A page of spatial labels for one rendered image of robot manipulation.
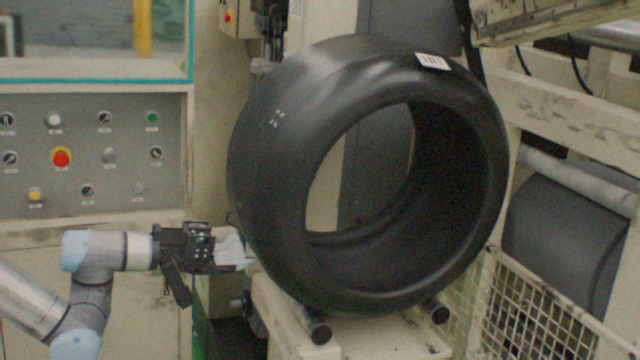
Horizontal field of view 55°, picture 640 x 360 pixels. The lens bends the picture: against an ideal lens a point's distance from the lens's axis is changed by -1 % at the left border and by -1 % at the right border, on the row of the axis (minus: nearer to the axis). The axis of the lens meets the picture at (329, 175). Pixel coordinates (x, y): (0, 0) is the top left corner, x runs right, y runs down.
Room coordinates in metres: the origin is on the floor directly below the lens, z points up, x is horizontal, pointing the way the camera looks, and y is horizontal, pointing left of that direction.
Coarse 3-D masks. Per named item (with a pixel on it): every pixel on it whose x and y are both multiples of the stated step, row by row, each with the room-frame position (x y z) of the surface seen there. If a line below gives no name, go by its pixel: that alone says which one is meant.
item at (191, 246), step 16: (160, 224) 1.06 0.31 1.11; (192, 224) 1.09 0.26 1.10; (208, 224) 1.11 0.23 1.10; (160, 240) 1.03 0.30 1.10; (176, 240) 1.04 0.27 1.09; (192, 240) 1.04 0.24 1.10; (208, 240) 1.06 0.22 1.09; (160, 256) 1.03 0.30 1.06; (176, 256) 1.04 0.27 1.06; (192, 256) 1.04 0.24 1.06; (208, 256) 1.06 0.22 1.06; (192, 272) 1.03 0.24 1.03
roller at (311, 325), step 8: (288, 296) 1.19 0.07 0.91; (296, 304) 1.15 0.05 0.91; (296, 312) 1.14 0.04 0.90; (304, 312) 1.12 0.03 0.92; (312, 312) 1.11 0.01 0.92; (304, 320) 1.10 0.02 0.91; (312, 320) 1.08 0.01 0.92; (320, 320) 1.08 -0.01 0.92; (304, 328) 1.09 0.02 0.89; (312, 328) 1.07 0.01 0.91; (320, 328) 1.06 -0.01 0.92; (328, 328) 1.07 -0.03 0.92; (312, 336) 1.05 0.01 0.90; (320, 336) 1.06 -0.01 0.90; (328, 336) 1.06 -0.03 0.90; (320, 344) 1.06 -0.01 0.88
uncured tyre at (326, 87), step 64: (320, 64) 1.14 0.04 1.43; (384, 64) 1.11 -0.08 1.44; (448, 64) 1.18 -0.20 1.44; (256, 128) 1.11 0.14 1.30; (320, 128) 1.04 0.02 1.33; (448, 128) 1.44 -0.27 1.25; (256, 192) 1.04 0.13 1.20; (448, 192) 1.42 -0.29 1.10; (320, 256) 1.34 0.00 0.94; (384, 256) 1.37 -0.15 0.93; (448, 256) 1.19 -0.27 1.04
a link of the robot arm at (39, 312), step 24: (0, 264) 0.84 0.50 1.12; (0, 288) 0.82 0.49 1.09; (24, 288) 0.84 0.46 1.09; (0, 312) 0.81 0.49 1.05; (24, 312) 0.82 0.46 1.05; (48, 312) 0.84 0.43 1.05; (72, 312) 0.86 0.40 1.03; (96, 312) 0.91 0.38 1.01; (48, 336) 0.83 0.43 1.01; (72, 336) 0.82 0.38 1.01; (96, 336) 0.85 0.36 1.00
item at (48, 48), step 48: (0, 0) 1.43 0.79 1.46; (48, 0) 1.47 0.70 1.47; (96, 0) 1.52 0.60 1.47; (144, 0) 1.56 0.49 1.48; (192, 0) 1.60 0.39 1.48; (0, 48) 1.43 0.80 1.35; (48, 48) 1.47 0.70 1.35; (96, 48) 1.51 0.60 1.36; (144, 48) 1.56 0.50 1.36; (192, 48) 1.60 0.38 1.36
